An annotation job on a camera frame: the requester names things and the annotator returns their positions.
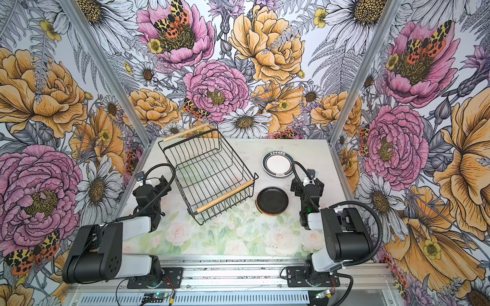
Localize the orange plate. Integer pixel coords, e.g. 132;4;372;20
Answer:
257;207;287;216

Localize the black wire dish rack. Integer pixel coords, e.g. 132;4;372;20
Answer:
158;127;259;226

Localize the green circuit board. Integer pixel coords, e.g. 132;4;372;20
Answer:
142;292;171;305

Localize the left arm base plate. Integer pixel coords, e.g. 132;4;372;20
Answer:
127;267;184;289

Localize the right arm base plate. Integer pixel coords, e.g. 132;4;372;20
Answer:
280;266;340;288

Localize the white vented cable duct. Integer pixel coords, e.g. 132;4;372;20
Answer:
73;291;310;305

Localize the white plate red green band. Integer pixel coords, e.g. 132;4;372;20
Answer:
262;150;293;179

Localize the black plate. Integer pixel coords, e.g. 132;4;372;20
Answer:
256;187;289;212

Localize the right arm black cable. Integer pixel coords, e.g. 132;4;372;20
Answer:
292;160;384;306

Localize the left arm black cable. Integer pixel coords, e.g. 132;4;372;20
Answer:
68;162;177;286

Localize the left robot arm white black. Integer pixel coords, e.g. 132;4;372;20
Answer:
62;176;171;287

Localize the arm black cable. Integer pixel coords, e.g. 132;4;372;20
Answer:
68;162;177;286
292;160;384;306

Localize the aluminium rail frame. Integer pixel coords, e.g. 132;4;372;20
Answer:
64;256;404;305

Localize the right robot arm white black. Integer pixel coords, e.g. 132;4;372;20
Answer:
286;170;377;288

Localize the near wooden rack handle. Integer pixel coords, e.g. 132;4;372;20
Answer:
196;180;255;214

